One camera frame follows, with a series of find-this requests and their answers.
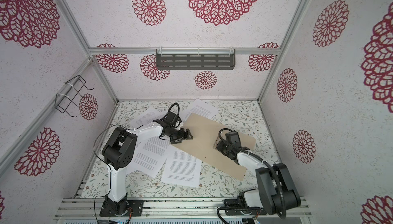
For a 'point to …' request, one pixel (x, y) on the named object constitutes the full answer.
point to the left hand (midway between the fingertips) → (186, 141)
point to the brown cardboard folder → (204, 131)
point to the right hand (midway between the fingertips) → (217, 143)
